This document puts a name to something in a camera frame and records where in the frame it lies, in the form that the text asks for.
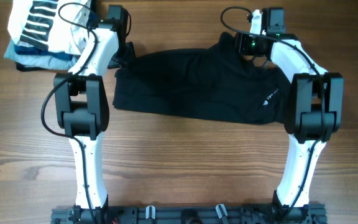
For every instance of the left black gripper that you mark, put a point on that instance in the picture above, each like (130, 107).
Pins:
(131, 58)

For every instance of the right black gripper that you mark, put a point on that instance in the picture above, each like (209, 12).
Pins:
(242, 40)

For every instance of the black t-shirt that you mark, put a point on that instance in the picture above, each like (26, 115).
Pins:
(213, 84)

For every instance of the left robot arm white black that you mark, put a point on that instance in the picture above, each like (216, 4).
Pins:
(83, 113)

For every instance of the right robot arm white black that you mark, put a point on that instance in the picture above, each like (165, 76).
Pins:
(313, 111)

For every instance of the white striped folded garment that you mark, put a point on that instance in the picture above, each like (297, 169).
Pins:
(48, 25)

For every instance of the dark blue folded garment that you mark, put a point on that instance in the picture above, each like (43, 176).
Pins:
(57, 53)

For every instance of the light grey folded garment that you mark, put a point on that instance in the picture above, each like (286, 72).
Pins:
(29, 59)

